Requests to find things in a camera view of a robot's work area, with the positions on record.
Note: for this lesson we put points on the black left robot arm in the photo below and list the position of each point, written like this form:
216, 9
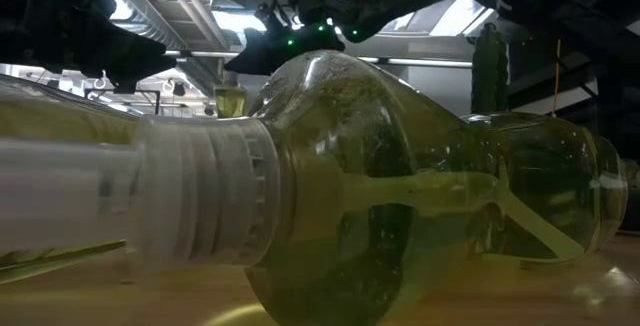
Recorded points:
20, 6

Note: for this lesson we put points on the ceiling light panel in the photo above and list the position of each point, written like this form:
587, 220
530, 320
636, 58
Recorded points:
240, 21

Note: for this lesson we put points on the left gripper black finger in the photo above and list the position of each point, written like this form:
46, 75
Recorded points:
135, 56

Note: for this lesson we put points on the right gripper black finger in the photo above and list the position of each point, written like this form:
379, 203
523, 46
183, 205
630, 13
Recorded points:
260, 58

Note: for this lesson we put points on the long light tube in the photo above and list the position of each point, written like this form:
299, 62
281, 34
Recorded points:
425, 61

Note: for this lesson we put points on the yellow dish soap bottle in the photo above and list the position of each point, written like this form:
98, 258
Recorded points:
50, 116
230, 103
350, 191

